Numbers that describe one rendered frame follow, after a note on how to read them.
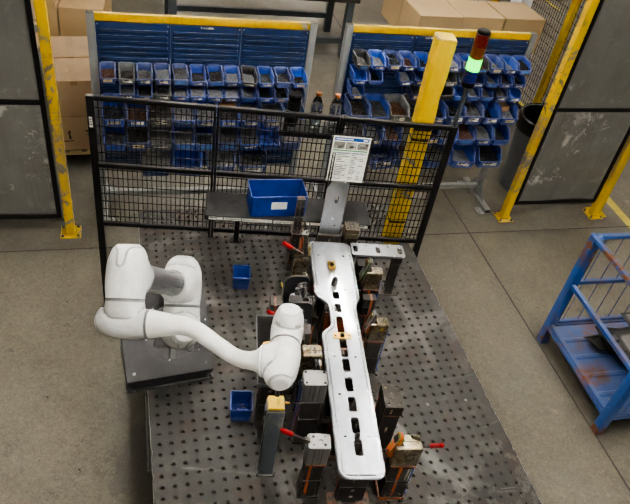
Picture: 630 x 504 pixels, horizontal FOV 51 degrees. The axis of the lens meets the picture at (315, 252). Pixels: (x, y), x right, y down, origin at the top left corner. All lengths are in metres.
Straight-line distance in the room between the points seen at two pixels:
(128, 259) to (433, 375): 1.73
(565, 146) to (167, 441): 3.99
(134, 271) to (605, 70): 4.08
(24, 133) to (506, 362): 3.45
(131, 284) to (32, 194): 2.69
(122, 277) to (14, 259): 2.68
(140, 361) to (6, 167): 2.12
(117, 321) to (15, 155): 2.58
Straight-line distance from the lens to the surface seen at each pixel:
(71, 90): 5.43
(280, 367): 2.06
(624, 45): 5.47
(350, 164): 3.64
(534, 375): 4.65
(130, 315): 2.29
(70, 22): 6.72
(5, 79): 4.44
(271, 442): 2.71
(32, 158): 4.73
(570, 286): 4.54
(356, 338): 3.03
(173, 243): 3.86
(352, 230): 3.52
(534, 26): 6.25
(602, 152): 6.00
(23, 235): 5.11
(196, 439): 2.99
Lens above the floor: 3.19
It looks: 40 degrees down
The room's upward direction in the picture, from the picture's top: 11 degrees clockwise
